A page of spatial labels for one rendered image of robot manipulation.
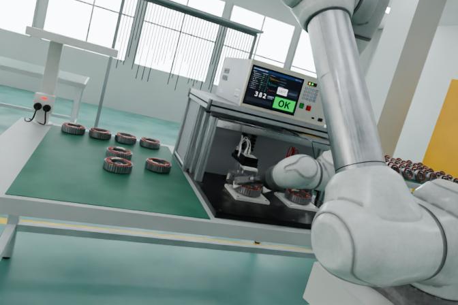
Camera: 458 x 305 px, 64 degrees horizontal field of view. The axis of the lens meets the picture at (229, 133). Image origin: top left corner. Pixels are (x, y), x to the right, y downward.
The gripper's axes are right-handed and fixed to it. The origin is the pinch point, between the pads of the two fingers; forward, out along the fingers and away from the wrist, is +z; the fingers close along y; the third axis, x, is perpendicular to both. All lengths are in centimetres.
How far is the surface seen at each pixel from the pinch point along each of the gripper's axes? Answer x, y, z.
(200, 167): 6.3, -19.7, 7.9
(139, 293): -48, -23, 79
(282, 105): 37.3, 11.4, -4.9
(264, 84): 43.4, -0.1, -8.4
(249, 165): 9.2, -0.3, 1.5
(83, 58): 321, -101, 556
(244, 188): -1.7, -3.6, -2.3
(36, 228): -20, -80, 91
